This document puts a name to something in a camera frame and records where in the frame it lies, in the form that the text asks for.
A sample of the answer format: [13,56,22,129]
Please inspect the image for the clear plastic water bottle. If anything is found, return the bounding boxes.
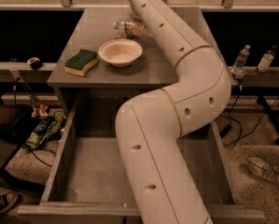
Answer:
[112,19,152,38]

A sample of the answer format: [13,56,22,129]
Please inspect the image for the white paper bowl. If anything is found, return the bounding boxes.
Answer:
[98,39,143,67]

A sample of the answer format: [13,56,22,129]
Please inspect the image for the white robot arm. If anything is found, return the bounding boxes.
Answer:
[116,0,230,224]

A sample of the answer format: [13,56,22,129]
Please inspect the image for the grey cabinet with top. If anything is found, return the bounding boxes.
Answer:
[47,6,237,138]

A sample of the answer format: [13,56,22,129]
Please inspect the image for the clear bottle on shelf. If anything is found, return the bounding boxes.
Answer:
[230,45,250,77]

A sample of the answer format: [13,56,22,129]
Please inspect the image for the open grey top drawer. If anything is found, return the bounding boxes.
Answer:
[18,97,265,224]

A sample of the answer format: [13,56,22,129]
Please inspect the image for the green yellow sponge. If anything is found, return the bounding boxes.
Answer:
[64,49,98,77]

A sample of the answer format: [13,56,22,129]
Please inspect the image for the yellow black tape measure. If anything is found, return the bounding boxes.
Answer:
[27,57,43,70]

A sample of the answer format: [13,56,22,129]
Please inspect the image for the green snack bags pile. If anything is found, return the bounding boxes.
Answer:
[23,105,66,150]

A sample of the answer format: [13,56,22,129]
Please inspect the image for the dark chair at left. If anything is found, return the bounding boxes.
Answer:
[0,97,45,194]

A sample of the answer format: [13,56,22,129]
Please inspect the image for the grey knit sneaker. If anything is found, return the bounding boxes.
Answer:
[247,157,279,185]

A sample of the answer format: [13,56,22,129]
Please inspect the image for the black canvas sneaker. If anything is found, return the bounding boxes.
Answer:
[0,191,20,215]

